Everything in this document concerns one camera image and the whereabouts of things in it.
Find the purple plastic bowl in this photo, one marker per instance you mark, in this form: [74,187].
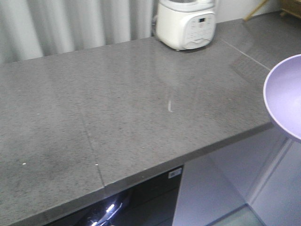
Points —
[282,96]

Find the black disinfection cabinet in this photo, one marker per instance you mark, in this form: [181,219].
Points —
[150,203]

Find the white rice cooker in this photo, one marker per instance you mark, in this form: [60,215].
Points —
[185,24]

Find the grey cabinet door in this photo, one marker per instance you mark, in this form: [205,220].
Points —
[219,182]

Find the white pleated curtain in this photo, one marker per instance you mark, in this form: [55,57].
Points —
[37,28]

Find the grey side cabinet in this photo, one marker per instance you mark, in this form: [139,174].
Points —
[277,197]

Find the wooden rack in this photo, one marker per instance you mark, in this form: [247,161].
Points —
[286,7]

